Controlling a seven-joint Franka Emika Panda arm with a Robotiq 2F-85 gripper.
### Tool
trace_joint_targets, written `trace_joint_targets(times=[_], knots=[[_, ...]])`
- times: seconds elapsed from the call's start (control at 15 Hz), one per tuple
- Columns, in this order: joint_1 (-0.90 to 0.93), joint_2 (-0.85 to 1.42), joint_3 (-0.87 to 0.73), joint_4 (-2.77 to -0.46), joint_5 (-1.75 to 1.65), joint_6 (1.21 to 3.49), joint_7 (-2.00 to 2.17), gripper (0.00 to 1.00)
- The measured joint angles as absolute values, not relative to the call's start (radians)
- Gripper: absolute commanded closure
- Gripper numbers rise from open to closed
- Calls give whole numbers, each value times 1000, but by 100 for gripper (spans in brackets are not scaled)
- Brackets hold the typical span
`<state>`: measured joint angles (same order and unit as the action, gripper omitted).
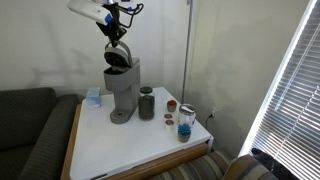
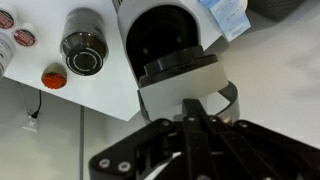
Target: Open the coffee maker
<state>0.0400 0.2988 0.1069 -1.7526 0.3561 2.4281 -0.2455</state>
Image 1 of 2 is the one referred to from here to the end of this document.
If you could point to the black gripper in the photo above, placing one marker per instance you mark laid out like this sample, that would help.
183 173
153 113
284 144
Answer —
113 29

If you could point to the gray Keurig coffee maker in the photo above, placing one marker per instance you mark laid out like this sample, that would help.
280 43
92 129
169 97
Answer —
124 83

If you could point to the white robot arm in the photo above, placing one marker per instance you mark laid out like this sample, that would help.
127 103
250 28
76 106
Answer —
90 10

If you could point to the coffee jar with chrome lid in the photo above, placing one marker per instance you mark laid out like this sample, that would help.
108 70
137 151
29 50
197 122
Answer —
146 105

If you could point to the white coffee pod red lid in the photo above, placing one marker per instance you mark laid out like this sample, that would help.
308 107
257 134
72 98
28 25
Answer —
169 124
168 116

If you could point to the blue tissue pack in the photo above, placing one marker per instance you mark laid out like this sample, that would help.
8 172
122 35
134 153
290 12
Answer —
93 97

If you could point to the thin metal pole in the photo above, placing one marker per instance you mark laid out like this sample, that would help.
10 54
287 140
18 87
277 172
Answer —
186 50

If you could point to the small cup with red filling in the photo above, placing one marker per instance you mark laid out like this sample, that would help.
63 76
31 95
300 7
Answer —
171 106

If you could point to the glass jar with silver lid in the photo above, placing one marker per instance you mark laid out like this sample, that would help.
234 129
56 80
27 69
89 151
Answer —
186 115

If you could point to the wooden table with white top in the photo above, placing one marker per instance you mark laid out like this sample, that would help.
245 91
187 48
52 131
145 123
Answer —
133 146

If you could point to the blue succulent in pot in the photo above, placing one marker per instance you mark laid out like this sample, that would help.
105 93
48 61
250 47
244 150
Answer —
184 132

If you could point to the gray fabric couch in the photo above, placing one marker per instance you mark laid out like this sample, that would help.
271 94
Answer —
30 133

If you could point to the striped seat cushion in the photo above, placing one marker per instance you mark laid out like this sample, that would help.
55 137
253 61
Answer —
190 168
248 168

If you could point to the white window blinds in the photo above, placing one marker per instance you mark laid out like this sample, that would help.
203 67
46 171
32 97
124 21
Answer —
293 100

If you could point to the dark cloth object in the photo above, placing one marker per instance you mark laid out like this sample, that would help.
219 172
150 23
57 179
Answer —
273 163

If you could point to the white wall outlet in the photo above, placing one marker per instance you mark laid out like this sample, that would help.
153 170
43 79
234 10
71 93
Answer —
213 111

